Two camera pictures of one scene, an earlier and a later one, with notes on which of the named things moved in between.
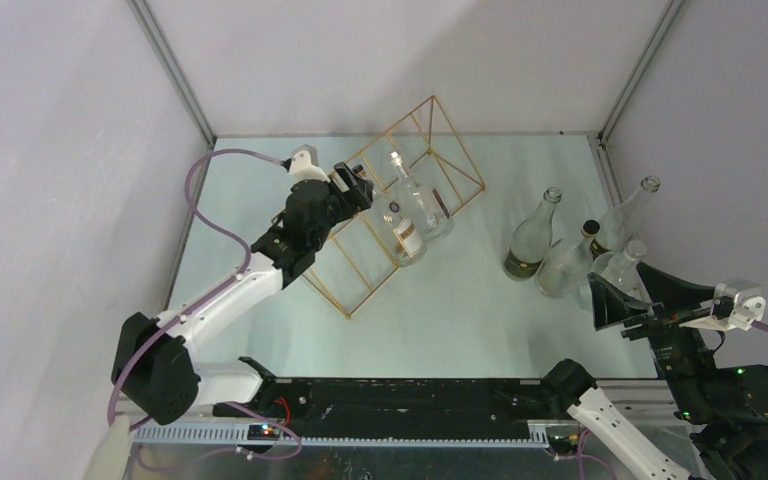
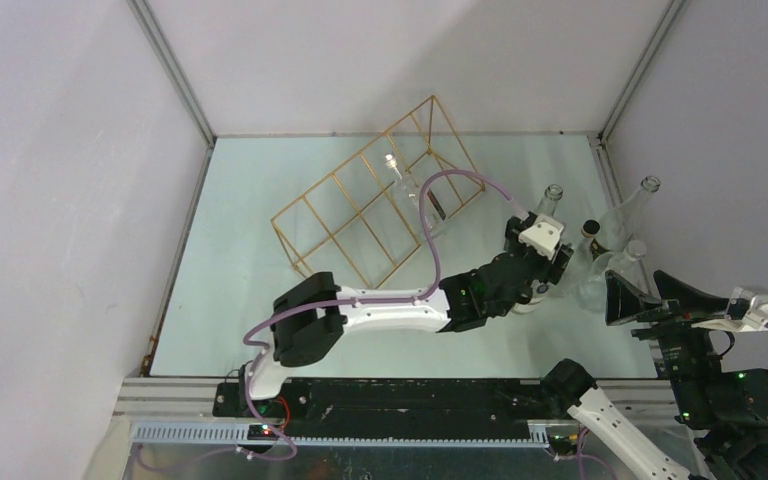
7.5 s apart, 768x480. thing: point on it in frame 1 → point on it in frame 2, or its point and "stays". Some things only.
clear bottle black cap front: (555, 275) stays
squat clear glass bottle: (621, 269) stays
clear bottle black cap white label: (395, 227) → (538, 291)
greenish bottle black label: (617, 225) stays
